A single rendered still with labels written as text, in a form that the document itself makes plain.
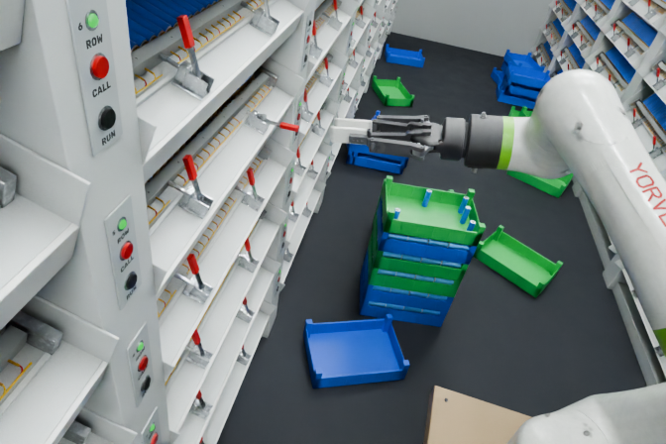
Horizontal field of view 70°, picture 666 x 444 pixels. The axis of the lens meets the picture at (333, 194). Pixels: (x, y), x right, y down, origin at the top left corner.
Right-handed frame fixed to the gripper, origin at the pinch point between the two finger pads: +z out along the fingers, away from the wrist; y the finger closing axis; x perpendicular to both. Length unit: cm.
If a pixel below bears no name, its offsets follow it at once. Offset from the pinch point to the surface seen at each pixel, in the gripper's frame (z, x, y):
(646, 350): -98, -106, 53
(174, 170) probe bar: 21.3, 4.3, -25.1
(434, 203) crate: -18, -56, 59
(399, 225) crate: -8, -51, 38
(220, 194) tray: 16.4, -1.3, -22.1
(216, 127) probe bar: 21.3, 4.2, -10.6
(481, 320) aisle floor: -40, -101, 50
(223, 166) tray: 18.5, -0.2, -15.7
